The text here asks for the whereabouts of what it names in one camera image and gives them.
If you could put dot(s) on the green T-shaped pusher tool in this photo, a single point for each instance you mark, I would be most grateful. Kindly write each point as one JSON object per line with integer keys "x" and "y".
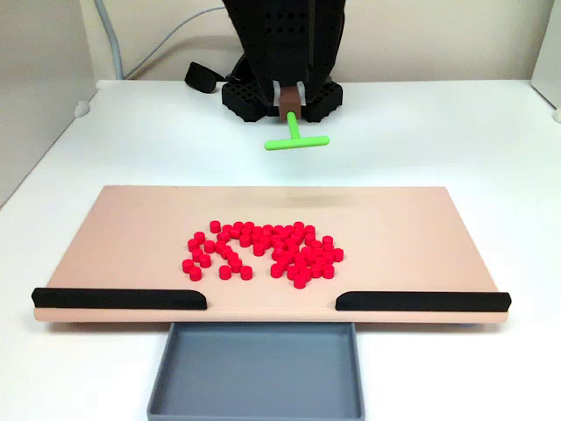
{"x": 293, "y": 129}

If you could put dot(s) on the red cylindrical granule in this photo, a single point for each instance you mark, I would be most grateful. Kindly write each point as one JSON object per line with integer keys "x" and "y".
{"x": 226, "y": 230}
{"x": 304, "y": 274}
{"x": 257, "y": 231}
{"x": 289, "y": 244}
{"x": 315, "y": 270}
{"x": 283, "y": 236}
{"x": 299, "y": 226}
{"x": 300, "y": 233}
{"x": 264, "y": 242}
{"x": 279, "y": 247}
{"x": 317, "y": 252}
{"x": 225, "y": 251}
{"x": 220, "y": 246}
{"x": 244, "y": 240}
{"x": 278, "y": 253}
{"x": 328, "y": 256}
{"x": 225, "y": 272}
{"x": 221, "y": 237}
{"x": 300, "y": 265}
{"x": 267, "y": 230}
{"x": 209, "y": 246}
{"x": 310, "y": 259}
{"x": 246, "y": 273}
{"x": 246, "y": 234}
{"x": 188, "y": 266}
{"x": 320, "y": 262}
{"x": 310, "y": 229}
{"x": 278, "y": 230}
{"x": 316, "y": 246}
{"x": 197, "y": 254}
{"x": 306, "y": 251}
{"x": 258, "y": 249}
{"x": 199, "y": 238}
{"x": 328, "y": 248}
{"x": 194, "y": 245}
{"x": 255, "y": 239}
{"x": 296, "y": 240}
{"x": 289, "y": 230}
{"x": 338, "y": 254}
{"x": 300, "y": 280}
{"x": 327, "y": 241}
{"x": 195, "y": 274}
{"x": 288, "y": 256}
{"x": 266, "y": 235}
{"x": 293, "y": 272}
{"x": 299, "y": 258}
{"x": 310, "y": 239}
{"x": 248, "y": 227}
{"x": 237, "y": 226}
{"x": 232, "y": 257}
{"x": 236, "y": 265}
{"x": 276, "y": 270}
{"x": 294, "y": 250}
{"x": 282, "y": 263}
{"x": 236, "y": 233}
{"x": 204, "y": 261}
{"x": 275, "y": 240}
{"x": 328, "y": 270}
{"x": 214, "y": 226}

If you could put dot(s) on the grey container tray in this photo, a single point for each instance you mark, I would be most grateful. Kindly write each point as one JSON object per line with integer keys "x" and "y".
{"x": 258, "y": 373}

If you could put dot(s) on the peach flat board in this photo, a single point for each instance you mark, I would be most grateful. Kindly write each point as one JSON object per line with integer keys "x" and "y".
{"x": 131, "y": 241}

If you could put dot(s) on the black edge rail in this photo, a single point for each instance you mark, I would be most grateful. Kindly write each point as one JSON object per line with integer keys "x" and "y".
{"x": 421, "y": 301}
{"x": 118, "y": 299}

